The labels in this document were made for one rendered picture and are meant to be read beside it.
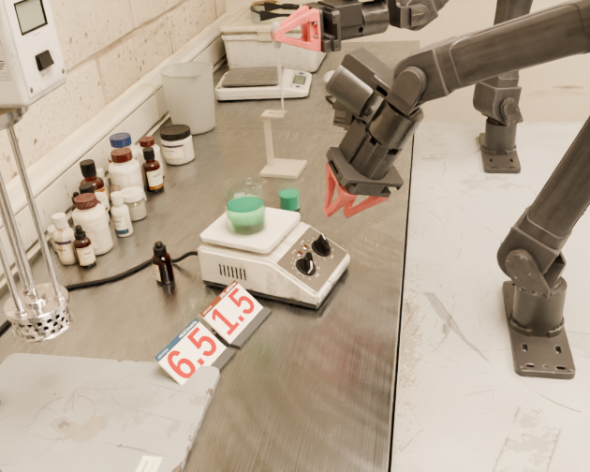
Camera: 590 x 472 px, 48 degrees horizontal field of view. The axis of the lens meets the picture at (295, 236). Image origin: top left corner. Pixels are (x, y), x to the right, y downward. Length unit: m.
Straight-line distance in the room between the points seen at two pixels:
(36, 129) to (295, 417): 0.78
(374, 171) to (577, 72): 1.67
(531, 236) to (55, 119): 0.93
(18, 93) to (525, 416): 0.63
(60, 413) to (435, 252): 0.61
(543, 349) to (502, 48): 0.38
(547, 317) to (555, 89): 1.67
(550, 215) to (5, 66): 0.60
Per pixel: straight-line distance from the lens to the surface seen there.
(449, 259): 1.09
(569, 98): 2.53
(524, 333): 0.93
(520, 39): 0.79
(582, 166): 0.81
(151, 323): 1.00
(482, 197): 1.29
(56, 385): 0.92
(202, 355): 0.89
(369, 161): 0.90
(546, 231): 0.85
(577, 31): 0.77
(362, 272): 1.05
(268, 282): 0.98
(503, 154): 1.45
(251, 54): 2.11
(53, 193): 1.30
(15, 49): 0.61
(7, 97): 0.62
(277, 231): 1.00
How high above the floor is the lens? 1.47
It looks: 29 degrees down
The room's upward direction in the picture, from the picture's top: 4 degrees counter-clockwise
